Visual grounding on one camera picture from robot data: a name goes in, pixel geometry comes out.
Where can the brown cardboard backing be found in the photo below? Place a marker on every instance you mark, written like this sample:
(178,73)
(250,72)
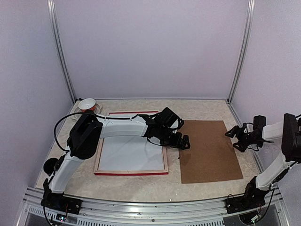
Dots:
(211,156)

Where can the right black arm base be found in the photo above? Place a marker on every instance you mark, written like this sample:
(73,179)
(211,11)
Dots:
(253,197)

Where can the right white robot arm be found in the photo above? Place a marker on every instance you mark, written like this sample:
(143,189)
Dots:
(283,136)

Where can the aluminium post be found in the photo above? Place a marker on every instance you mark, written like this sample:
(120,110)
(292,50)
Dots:
(59,49)
(243,50)

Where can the black cylindrical cup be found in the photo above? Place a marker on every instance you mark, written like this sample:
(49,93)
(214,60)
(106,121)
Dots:
(49,166)

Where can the grey round plate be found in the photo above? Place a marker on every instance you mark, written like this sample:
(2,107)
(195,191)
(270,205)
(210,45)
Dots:
(97,110)

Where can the right aluminium post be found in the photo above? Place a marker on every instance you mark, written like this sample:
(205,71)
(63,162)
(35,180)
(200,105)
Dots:
(243,50)

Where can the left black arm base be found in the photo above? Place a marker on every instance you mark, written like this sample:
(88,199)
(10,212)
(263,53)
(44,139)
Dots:
(58,201)

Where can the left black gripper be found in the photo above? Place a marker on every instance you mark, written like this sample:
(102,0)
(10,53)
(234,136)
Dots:
(177,143)

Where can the wooden red picture frame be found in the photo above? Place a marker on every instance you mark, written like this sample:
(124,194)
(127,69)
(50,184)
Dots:
(131,172)

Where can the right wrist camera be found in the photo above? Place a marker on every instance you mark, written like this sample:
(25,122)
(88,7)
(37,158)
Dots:
(259,122)

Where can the aluminium front rail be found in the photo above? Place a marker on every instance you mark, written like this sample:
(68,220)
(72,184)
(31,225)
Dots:
(97,212)

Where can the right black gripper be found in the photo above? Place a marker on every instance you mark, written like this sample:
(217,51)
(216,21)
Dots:
(242,147)

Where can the orange white bowl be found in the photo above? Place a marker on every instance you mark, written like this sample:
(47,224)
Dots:
(87,104)

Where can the cat and books photo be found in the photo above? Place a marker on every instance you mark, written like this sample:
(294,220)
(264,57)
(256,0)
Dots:
(131,157)

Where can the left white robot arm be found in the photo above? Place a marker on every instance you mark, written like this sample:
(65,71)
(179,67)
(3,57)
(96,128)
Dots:
(84,137)

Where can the left aluminium post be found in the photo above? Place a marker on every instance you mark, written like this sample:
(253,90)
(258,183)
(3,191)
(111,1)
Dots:
(59,49)

